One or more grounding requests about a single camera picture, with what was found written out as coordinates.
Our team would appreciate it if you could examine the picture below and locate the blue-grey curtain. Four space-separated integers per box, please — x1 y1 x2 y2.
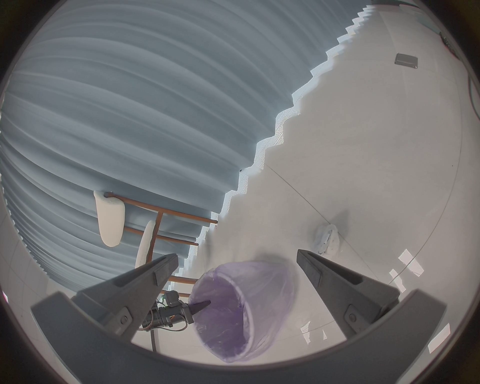
0 0 376 293

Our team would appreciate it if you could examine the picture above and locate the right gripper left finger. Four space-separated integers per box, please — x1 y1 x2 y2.
71 253 179 339

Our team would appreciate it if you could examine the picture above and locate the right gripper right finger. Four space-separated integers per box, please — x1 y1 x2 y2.
296 249 400 341

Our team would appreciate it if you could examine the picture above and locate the purple plastic bag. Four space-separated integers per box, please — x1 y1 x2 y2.
189 261 301 364

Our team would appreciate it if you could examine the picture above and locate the white plastic wrapper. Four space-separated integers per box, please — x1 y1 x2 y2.
313 223 342 257

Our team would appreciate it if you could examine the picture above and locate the white cushioned wooden chair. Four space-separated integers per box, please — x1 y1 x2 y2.
93 189 219 299

